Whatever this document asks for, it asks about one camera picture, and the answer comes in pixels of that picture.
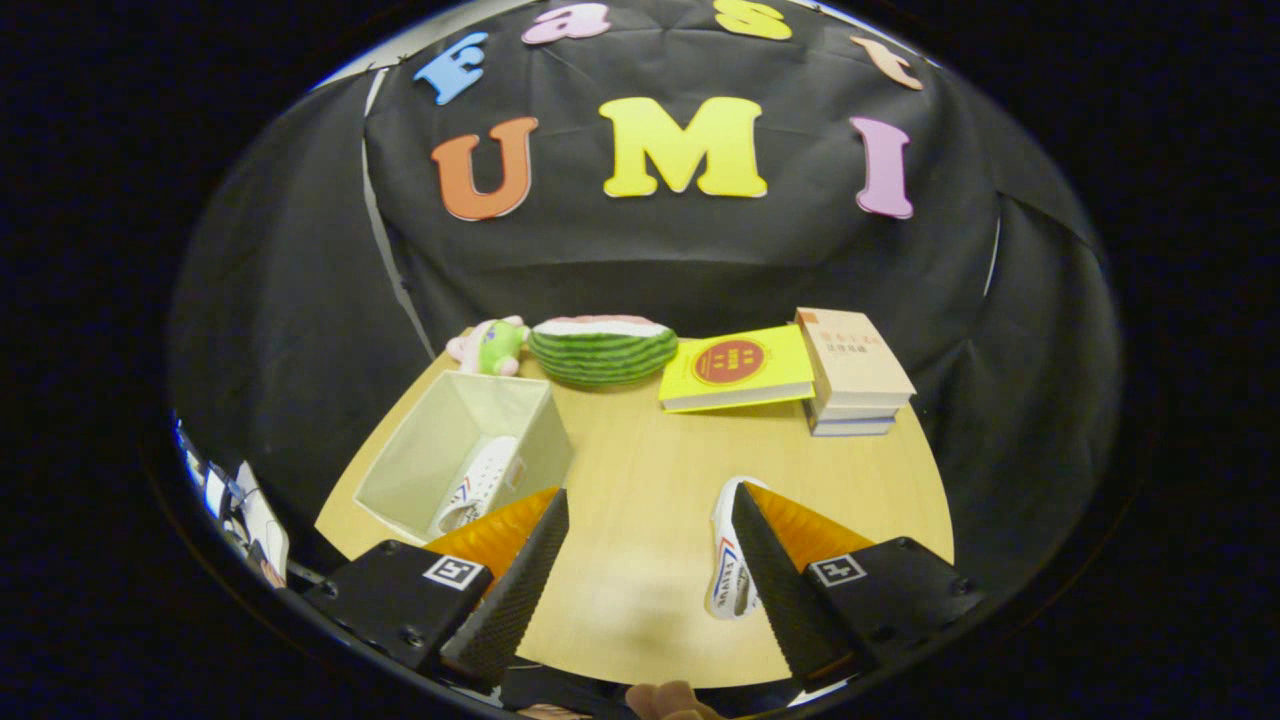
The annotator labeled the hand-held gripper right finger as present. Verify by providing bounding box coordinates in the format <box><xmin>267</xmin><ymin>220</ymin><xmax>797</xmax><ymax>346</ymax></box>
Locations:
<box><xmin>730</xmin><ymin>482</ymin><xmax>986</xmax><ymax>691</ymax></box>

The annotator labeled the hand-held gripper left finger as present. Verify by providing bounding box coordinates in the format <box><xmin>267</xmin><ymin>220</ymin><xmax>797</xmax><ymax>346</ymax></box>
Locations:
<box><xmin>300</xmin><ymin>488</ymin><xmax>571</xmax><ymax>693</ymax></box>

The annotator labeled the white canvas shoe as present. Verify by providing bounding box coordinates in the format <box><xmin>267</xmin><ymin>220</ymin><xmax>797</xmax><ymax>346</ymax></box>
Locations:
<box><xmin>430</xmin><ymin>435</ymin><xmax>521</xmax><ymax>536</ymax></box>
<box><xmin>704</xmin><ymin>476</ymin><xmax>766</xmax><ymax>621</ymax></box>

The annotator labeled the beige fabric storage box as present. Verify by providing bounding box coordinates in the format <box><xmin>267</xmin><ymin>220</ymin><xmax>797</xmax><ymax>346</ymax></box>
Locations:
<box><xmin>353</xmin><ymin>371</ymin><xmax>576</xmax><ymax>544</ymax></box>

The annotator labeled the blue grey book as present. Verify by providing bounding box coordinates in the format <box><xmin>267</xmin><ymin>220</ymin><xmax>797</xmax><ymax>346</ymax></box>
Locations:
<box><xmin>806</xmin><ymin>405</ymin><xmax>897</xmax><ymax>438</ymax></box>

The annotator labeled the yellow book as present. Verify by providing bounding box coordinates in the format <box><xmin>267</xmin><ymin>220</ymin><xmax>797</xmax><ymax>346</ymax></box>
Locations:
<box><xmin>659</xmin><ymin>323</ymin><xmax>817</xmax><ymax>413</ymax></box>

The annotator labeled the beige book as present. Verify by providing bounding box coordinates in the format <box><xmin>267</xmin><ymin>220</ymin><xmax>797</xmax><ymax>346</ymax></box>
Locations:
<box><xmin>795</xmin><ymin>307</ymin><xmax>917</xmax><ymax>421</ymax></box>

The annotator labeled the pink green plush toy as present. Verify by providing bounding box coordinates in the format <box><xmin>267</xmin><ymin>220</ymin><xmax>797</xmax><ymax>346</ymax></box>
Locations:
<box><xmin>446</xmin><ymin>316</ymin><xmax>531</xmax><ymax>378</ymax></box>

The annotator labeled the watermelon slice plush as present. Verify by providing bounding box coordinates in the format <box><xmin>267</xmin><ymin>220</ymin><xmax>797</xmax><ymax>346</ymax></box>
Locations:
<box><xmin>527</xmin><ymin>315</ymin><xmax>680</xmax><ymax>390</ymax></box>

